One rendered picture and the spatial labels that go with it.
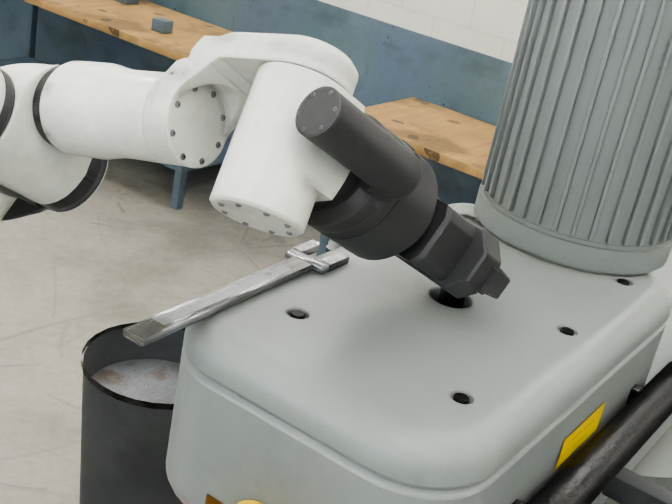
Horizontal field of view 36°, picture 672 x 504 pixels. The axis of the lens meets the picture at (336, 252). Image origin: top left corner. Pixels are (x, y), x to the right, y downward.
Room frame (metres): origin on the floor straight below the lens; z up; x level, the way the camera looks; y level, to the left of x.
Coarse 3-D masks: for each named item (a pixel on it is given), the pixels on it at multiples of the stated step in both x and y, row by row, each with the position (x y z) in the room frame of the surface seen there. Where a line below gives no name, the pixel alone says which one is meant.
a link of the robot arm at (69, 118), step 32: (32, 64) 0.77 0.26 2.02; (64, 64) 0.75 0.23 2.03; (96, 64) 0.74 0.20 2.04; (32, 96) 0.74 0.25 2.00; (64, 96) 0.72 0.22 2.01; (96, 96) 0.70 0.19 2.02; (128, 96) 0.69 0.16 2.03; (32, 128) 0.73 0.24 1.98; (64, 128) 0.71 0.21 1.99; (96, 128) 0.70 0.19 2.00; (128, 128) 0.68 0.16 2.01; (0, 160) 0.72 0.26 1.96; (32, 160) 0.73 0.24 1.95; (64, 160) 0.75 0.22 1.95; (96, 160) 0.78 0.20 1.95; (32, 192) 0.75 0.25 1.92; (64, 192) 0.76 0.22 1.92
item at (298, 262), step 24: (312, 240) 0.82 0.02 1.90; (288, 264) 0.77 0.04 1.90; (312, 264) 0.78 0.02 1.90; (336, 264) 0.79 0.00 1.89; (240, 288) 0.70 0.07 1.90; (264, 288) 0.72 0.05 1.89; (168, 312) 0.64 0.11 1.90; (192, 312) 0.65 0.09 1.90; (216, 312) 0.67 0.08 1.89; (144, 336) 0.60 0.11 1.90
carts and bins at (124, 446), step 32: (96, 352) 2.76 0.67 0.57; (128, 352) 2.86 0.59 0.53; (160, 352) 2.90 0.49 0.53; (96, 384) 2.50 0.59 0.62; (128, 384) 2.71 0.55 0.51; (160, 384) 2.75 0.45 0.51; (96, 416) 2.51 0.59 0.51; (128, 416) 2.46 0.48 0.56; (160, 416) 2.47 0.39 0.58; (96, 448) 2.51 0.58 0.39; (128, 448) 2.47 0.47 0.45; (160, 448) 2.48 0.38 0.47; (96, 480) 2.51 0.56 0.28; (128, 480) 2.47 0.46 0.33; (160, 480) 2.49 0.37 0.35
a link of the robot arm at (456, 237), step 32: (416, 192) 0.68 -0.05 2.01; (384, 224) 0.66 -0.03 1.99; (416, 224) 0.68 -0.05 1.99; (448, 224) 0.70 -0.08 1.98; (384, 256) 0.68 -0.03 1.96; (416, 256) 0.69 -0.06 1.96; (448, 256) 0.71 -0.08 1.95; (480, 256) 0.71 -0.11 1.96; (448, 288) 0.71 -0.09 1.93; (480, 288) 0.71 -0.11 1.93
